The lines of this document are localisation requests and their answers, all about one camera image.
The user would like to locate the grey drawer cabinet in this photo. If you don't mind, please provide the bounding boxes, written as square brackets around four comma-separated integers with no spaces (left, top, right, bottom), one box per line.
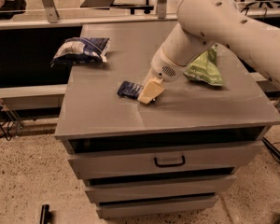
[55,21,280,219]

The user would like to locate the black drawer handle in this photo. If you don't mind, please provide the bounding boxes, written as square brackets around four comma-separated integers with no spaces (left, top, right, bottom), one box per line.
[153,155,186,168]

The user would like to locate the black cylinder on floor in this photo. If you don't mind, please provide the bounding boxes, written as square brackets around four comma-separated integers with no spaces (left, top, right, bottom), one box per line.
[39,204,51,224]

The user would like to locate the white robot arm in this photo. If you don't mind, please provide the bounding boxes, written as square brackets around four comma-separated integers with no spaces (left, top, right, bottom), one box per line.
[138,0,280,104]

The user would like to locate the blue rxbar blueberry wrapper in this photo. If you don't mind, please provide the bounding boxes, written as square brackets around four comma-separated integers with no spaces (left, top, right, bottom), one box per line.
[117,81,143,100]

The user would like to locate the blue chip bag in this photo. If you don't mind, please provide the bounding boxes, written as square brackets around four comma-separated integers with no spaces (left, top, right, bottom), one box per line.
[50,37,110,66]

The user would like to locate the green chip bag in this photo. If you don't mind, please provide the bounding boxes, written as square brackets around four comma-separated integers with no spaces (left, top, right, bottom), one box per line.
[183,45,224,87]

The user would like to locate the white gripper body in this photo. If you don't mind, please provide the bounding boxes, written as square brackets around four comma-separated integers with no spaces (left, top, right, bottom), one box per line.
[143,45,187,85]

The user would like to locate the grey metal rail frame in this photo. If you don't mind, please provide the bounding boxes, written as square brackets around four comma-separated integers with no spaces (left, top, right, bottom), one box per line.
[0,0,280,31]

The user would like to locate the black cables on floor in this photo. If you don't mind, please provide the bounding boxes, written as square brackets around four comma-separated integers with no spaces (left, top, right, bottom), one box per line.
[0,98,24,149]

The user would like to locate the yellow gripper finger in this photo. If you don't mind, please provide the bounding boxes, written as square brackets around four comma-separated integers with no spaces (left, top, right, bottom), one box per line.
[138,77,164,105]

